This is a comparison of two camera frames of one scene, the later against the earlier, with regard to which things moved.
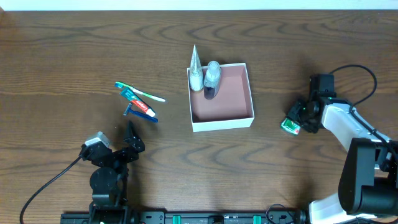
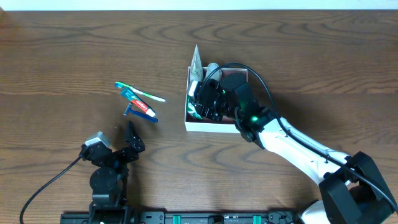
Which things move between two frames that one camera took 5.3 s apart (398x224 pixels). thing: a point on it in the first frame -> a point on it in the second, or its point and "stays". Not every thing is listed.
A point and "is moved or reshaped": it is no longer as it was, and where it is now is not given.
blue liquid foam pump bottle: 212,79 stays
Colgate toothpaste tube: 130,94 stays
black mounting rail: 194,217 stays
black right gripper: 300,114 -> 200,101
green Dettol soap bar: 291,126 is moved or reshaped
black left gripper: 123,152 stays
